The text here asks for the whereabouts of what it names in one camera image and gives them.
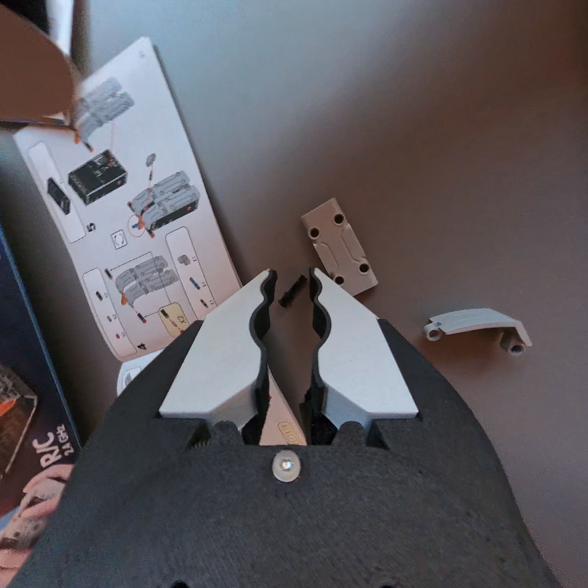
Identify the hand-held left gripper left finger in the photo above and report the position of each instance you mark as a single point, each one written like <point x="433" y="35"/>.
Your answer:
<point x="216" y="363"/>

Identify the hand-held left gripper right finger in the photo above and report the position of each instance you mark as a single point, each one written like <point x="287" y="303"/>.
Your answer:
<point x="363" y="367"/>

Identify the small black pin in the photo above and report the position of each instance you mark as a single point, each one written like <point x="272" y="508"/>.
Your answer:
<point x="292" y="291"/>

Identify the grey flat plate piece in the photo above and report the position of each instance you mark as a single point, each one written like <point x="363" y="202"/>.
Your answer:
<point x="340" y="248"/>

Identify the grey curved panel piece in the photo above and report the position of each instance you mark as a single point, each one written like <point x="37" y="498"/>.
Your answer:
<point x="477" y="319"/>

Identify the dark blue toy box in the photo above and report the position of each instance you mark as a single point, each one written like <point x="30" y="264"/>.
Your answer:
<point x="27" y="321"/>

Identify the white instruction sheet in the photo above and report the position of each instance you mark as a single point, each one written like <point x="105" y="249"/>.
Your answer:
<point x="151" y="160"/>

